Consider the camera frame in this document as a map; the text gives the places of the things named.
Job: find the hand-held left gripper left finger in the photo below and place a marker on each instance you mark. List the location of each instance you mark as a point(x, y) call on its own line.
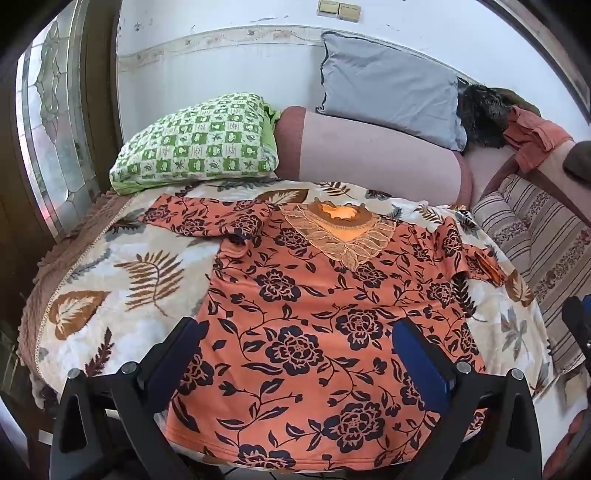
point(181, 355)

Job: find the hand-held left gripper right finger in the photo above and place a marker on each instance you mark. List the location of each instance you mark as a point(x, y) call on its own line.
point(419, 353)

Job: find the orange floral blouse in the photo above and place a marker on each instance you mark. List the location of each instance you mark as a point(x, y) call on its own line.
point(314, 323)

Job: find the striped brown bedsheet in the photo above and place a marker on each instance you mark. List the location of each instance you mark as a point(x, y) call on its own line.
point(535, 240)

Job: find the leaf print blanket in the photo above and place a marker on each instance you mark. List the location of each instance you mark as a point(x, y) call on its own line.
point(111, 286)

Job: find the brown fringed bedspread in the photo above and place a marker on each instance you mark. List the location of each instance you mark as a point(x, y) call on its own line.
point(51, 258)

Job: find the brown cushion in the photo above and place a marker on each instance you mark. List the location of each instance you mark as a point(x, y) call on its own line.
point(579, 161)

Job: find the pink bolster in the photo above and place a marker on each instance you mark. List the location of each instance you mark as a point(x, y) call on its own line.
point(369, 161)

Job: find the salmon cloth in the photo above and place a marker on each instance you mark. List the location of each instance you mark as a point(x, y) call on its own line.
point(533, 134)

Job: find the green checked pillow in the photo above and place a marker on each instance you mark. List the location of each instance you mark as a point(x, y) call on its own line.
point(198, 138)

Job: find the black furry cloth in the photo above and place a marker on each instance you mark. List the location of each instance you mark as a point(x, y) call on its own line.
point(482, 115)

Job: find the leaded glass window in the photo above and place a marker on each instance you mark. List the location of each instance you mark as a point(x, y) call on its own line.
point(55, 134)

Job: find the grey pillow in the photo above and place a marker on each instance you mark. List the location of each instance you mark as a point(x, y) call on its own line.
point(388, 87)

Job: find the beige wall switch plate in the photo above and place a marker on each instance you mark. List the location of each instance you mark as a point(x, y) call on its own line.
point(339, 9)

